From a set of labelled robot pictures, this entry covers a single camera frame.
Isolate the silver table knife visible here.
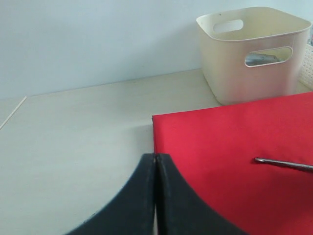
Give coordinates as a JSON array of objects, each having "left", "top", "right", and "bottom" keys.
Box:
[{"left": 254, "top": 158, "right": 313, "bottom": 172}]

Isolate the white ceramic bowl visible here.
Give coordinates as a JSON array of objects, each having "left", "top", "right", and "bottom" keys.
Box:
[{"left": 245, "top": 53, "right": 277, "bottom": 67}]

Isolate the red tablecloth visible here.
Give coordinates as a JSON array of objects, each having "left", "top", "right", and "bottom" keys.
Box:
[{"left": 153, "top": 92, "right": 313, "bottom": 235}]

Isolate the white perforated basket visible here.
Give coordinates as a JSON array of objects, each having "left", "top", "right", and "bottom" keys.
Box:
[{"left": 299, "top": 44, "right": 313, "bottom": 90}]

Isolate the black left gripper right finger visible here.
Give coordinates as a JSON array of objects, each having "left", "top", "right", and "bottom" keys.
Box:
[{"left": 156, "top": 154, "right": 246, "bottom": 235}]

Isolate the cream plastic bin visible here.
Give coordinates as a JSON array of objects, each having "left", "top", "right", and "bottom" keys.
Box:
[{"left": 196, "top": 7, "right": 312, "bottom": 105}]

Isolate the small milk carton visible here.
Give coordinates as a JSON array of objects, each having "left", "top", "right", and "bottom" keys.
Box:
[{"left": 308, "top": 29, "right": 313, "bottom": 46}]

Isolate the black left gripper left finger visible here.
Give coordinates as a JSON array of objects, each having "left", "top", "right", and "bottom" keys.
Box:
[{"left": 68, "top": 153, "right": 156, "bottom": 235}]

